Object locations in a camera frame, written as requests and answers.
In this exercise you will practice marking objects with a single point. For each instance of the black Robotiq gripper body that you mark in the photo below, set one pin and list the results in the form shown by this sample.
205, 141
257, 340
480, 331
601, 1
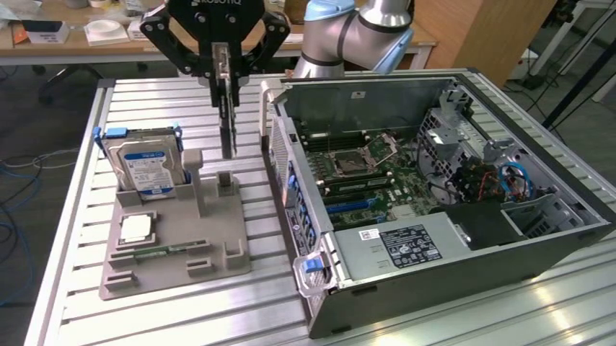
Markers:
217, 21

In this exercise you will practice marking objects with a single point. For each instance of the green graphics card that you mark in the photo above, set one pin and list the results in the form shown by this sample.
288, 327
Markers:
228, 122

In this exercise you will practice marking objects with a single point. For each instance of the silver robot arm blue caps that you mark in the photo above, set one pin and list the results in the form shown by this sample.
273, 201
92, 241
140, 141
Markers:
328, 36

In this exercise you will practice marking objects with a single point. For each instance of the white paper stack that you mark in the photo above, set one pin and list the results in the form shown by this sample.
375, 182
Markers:
295, 36

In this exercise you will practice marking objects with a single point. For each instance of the small white carton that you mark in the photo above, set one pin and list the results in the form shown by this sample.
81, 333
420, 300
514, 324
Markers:
136, 30

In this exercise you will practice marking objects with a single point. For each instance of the white square dish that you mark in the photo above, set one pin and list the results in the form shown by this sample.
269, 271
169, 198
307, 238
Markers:
108, 34

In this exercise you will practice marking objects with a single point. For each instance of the wooden desk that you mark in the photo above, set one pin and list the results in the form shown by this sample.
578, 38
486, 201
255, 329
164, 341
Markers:
73, 50

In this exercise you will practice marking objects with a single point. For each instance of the roll of tape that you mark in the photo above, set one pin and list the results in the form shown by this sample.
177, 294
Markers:
101, 3

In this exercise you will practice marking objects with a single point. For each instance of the black office chair base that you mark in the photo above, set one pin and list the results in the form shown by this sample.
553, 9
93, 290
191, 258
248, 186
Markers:
64, 77

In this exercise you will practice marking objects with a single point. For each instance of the white box with dark lid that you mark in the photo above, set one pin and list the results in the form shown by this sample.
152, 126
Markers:
46, 32

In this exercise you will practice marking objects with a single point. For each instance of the white latch RAM slot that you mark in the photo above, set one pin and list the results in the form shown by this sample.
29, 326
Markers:
323, 135
359, 181
325, 143
363, 191

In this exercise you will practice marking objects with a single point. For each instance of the black latch RAM slot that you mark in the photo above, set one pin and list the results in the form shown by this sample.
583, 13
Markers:
324, 139
327, 147
380, 174
362, 187

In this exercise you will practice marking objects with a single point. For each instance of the hard disk in blue carrier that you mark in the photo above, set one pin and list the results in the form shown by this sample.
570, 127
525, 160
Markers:
145, 166

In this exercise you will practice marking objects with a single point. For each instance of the metal socket cover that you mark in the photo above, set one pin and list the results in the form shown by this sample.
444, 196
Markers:
386, 144

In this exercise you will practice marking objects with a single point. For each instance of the CPU socket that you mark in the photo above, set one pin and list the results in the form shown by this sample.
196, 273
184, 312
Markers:
352, 164

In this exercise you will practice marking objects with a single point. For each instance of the wooden cabinet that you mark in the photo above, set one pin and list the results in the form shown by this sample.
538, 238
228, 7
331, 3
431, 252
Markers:
482, 36

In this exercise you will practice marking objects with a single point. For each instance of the perforated metal disk bay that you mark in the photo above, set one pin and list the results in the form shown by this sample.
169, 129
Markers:
448, 140

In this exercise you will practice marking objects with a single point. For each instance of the grey plastic parts rack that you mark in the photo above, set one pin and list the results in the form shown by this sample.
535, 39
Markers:
212, 223

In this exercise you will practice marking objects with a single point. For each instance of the black expansion slot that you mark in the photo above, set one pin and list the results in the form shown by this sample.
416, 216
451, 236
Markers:
356, 197

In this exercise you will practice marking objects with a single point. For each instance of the silver CPU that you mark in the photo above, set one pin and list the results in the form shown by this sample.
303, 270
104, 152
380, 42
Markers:
137, 229

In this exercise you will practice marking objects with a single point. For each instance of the long blue expansion slot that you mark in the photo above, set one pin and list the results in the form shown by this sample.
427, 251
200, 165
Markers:
350, 207

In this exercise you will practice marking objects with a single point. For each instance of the short blue expansion slot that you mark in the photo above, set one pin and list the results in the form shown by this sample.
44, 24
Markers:
380, 217

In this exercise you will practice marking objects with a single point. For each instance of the silver chipset heatsink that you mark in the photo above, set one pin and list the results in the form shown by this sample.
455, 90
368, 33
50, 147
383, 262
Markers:
408, 212

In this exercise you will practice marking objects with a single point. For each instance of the black stand pole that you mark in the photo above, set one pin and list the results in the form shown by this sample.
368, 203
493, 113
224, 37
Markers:
573, 68

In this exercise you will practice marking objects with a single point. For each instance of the blue release latch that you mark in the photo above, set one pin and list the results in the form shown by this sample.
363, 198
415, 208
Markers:
312, 266

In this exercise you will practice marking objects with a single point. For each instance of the grey power supply unit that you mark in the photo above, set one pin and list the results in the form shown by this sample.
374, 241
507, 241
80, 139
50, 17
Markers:
366, 259

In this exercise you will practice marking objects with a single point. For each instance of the black plastic air shroud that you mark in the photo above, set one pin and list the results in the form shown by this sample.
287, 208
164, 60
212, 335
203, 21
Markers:
482, 227

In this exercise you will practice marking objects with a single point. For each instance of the black open PC case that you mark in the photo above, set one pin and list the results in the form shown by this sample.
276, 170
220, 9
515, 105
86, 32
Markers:
434, 299

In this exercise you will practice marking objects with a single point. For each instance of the metal drive bay frame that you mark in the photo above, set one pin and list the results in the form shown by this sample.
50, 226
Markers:
545, 216

